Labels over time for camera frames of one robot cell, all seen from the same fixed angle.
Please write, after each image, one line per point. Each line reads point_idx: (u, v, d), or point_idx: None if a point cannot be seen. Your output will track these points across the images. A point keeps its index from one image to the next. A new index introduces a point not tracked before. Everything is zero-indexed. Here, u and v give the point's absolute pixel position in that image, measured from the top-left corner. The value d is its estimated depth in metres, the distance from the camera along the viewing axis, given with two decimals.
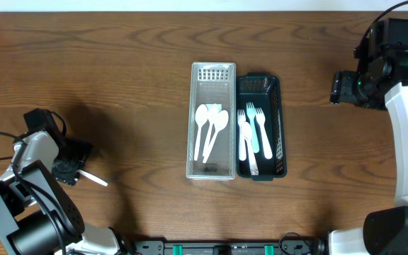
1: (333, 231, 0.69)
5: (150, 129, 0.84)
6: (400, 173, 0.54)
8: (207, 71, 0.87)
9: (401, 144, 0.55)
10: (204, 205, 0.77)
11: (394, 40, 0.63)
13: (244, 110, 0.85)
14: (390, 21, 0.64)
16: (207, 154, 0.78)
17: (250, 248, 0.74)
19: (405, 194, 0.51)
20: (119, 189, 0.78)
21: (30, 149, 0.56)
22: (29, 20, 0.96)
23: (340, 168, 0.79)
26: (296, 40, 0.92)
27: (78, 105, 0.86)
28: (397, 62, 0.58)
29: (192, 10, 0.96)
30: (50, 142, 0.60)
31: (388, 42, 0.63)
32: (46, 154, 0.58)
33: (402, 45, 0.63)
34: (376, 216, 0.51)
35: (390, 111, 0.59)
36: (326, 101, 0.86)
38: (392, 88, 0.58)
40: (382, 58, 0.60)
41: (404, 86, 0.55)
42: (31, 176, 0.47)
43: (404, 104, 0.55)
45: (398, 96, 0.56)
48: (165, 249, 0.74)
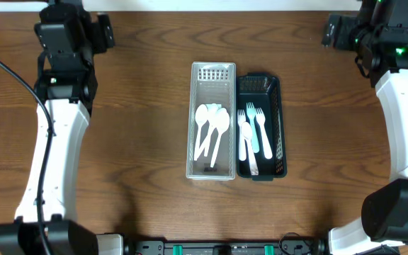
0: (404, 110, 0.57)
1: (333, 229, 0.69)
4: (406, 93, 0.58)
5: (151, 129, 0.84)
6: (393, 154, 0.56)
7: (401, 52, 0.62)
8: (207, 71, 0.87)
9: (392, 125, 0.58)
10: (204, 205, 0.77)
11: (397, 22, 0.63)
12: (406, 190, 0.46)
13: (244, 110, 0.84)
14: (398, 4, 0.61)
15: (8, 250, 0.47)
16: (215, 157, 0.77)
17: (250, 248, 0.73)
19: (399, 169, 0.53)
20: (120, 189, 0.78)
21: (58, 149, 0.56)
22: (29, 20, 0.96)
23: (341, 168, 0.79)
26: (296, 40, 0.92)
27: (167, 61, 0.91)
28: (384, 54, 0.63)
29: (193, 10, 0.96)
30: (83, 103, 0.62)
31: (389, 25, 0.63)
32: (74, 145, 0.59)
33: (403, 28, 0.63)
34: (373, 197, 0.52)
35: (381, 98, 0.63)
36: (326, 100, 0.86)
38: (380, 77, 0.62)
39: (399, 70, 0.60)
40: (373, 49, 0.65)
41: (392, 74, 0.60)
42: (57, 236, 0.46)
43: (394, 89, 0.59)
45: (387, 82, 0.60)
48: (165, 249, 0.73)
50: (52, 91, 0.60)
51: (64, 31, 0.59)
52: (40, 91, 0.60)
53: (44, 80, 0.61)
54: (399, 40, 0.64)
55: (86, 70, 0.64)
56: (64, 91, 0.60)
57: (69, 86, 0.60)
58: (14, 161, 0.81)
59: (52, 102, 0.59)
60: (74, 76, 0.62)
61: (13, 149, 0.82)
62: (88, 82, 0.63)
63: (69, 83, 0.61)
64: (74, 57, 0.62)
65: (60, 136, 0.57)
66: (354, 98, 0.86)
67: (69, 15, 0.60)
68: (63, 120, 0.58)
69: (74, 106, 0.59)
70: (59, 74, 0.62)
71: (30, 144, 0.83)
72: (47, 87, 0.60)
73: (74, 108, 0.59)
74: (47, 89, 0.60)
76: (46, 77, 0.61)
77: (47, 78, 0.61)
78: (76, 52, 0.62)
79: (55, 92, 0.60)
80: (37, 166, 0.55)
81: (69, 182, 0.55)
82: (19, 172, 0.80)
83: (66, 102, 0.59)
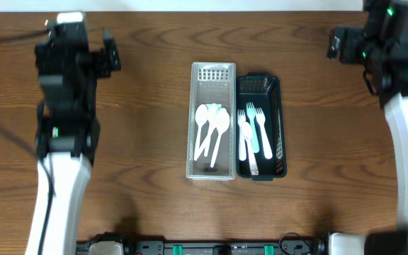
0: None
1: (333, 234, 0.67)
4: None
5: (151, 129, 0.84)
6: (401, 189, 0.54)
7: None
8: (207, 71, 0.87)
9: (400, 158, 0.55)
10: (204, 205, 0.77)
11: None
12: None
13: (244, 110, 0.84)
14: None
15: None
16: (215, 157, 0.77)
17: (250, 248, 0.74)
19: (407, 210, 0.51)
20: (120, 189, 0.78)
21: (58, 212, 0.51)
22: (29, 20, 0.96)
23: (341, 168, 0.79)
26: (297, 40, 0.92)
27: (167, 61, 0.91)
28: (396, 75, 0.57)
29: (193, 10, 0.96)
30: (86, 156, 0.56)
31: (399, 42, 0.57)
32: (75, 205, 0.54)
33: None
34: (377, 236, 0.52)
35: (390, 124, 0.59)
36: (326, 101, 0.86)
38: (392, 100, 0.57)
39: None
40: (384, 69, 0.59)
41: (404, 100, 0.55)
42: None
43: (405, 120, 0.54)
45: (399, 110, 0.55)
48: (166, 249, 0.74)
50: (54, 146, 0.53)
51: (63, 84, 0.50)
52: (41, 142, 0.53)
53: (44, 129, 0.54)
54: None
55: (88, 118, 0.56)
56: (66, 144, 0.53)
57: (71, 138, 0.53)
58: (15, 161, 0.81)
59: (54, 156, 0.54)
60: (76, 126, 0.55)
61: (13, 149, 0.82)
62: (91, 132, 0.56)
63: (71, 134, 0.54)
64: (76, 105, 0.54)
65: (61, 197, 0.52)
66: (354, 98, 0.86)
67: (67, 66, 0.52)
68: (64, 180, 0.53)
69: (76, 163, 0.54)
70: (61, 122, 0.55)
71: (29, 144, 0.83)
72: (49, 138, 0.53)
73: (76, 167, 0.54)
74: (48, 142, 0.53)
76: (47, 125, 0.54)
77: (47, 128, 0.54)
78: (76, 100, 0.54)
79: (57, 144, 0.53)
80: (37, 230, 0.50)
81: (71, 246, 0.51)
82: (19, 172, 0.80)
83: (68, 158, 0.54)
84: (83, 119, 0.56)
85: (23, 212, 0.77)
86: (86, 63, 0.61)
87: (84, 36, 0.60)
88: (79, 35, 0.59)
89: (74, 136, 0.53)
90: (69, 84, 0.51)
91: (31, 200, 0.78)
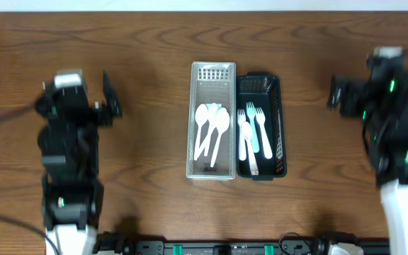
0: None
1: (336, 247, 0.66)
4: None
5: (152, 129, 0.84)
6: None
7: None
8: (207, 71, 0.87)
9: (394, 241, 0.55)
10: (204, 205, 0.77)
11: None
12: None
13: (244, 110, 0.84)
14: None
15: None
16: (215, 156, 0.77)
17: (250, 248, 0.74)
19: None
20: (120, 189, 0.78)
21: None
22: (28, 20, 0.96)
23: (341, 168, 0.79)
26: (296, 40, 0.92)
27: (167, 61, 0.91)
28: (392, 160, 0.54)
29: (193, 10, 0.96)
30: (91, 223, 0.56)
31: (399, 122, 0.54)
32: None
33: None
34: None
35: (382, 202, 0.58)
36: (326, 100, 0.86)
38: (389, 186, 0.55)
39: None
40: (382, 149, 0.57)
41: (399, 188, 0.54)
42: None
43: (399, 207, 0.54)
45: (392, 194, 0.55)
48: (165, 249, 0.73)
50: (59, 216, 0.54)
51: (66, 161, 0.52)
52: (46, 213, 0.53)
53: (49, 202, 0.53)
54: None
55: (94, 185, 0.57)
56: (71, 212, 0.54)
57: (78, 206, 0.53)
58: (14, 161, 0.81)
59: (59, 227, 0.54)
60: (81, 193, 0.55)
61: (13, 149, 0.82)
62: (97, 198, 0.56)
63: (75, 202, 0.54)
64: (81, 175, 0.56)
65: None
66: None
67: (70, 142, 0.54)
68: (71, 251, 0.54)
69: (81, 235, 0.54)
70: (66, 191, 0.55)
71: (28, 144, 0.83)
72: (53, 210, 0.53)
73: (82, 236, 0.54)
74: (52, 214, 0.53)
76: (52, 195, 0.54)
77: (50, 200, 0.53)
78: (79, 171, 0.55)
79: (62, 216, 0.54)
80: None
81: None
82: (18, 172, 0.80)
83: (74, 229, 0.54)
84: (87, 185, 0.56)
85: (23, 212, 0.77)
86: (86, 132, 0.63)
87: (84, 102, 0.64)
88: (79, 100, 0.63)
89: (78, 204, 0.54)
90: (70, 157, 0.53)
91: (30, 201, 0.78)
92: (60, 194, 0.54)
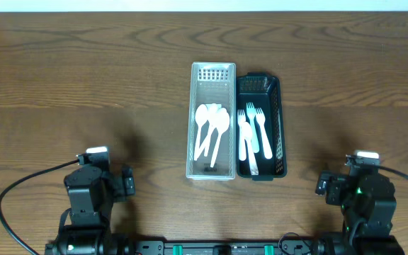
0: None
1: None
4: None
5: (151, 129, 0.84)
6: None
7: None
8: (207, 71, 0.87)
9: None
10: (204, 205, 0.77)
11: (375, 222, 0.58)
12: None
13: (244, 110, 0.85)
14: (377, 206, 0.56)
15: None
16: (215, 156, 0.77)
17: (250, 248, 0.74)
19: None
20: None
21: None
22: (29, 20, 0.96)
23: (341, 168, 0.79)
26: (296, 40, 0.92)
27: (166, 61, 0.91)
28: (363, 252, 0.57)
29: (193, 10, 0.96)
30: None
31: (367, 224, 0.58)
32: None
33: (382, 226, 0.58)
34: None
35: None
36: (326, 101, 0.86)
38: None
39: None
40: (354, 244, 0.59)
41: None
42: None
43: None
45: None
48: (166, 249, 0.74)
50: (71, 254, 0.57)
51: (88, 195, 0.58)
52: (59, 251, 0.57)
53: (63, 242, 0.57)
54: (377, 235, 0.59)
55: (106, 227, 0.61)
56: (83, 251, 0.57)
57: (87, 248, 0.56)
58: (15, 161, 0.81)
59: None
60: (92, 233, 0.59)
61: (13, 149, 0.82)
62: (104, 240, 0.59)
63: (86, 243, 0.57)
64: (95, 214, 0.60)
65: None
66: (354, 98, 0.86)
67: (95, 176, 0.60)
68: None
69: None
70: (78, 233, 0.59)
71: (29, 144, 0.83)
72: (66, 250, 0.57)
73: None
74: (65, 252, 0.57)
76: (65, 237, 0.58)
77: (64, 240, 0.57)
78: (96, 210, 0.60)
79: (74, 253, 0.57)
80: None
81: None
82: (19, 172, 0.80)
83: None
84: (99, 226, 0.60)
85: (24, 212, 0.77)
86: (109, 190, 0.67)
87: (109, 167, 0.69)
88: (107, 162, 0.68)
89: (88, 244, 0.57)
90: (90, 202, 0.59)
91: (30, 201, 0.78)
92: (74, 234, 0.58)
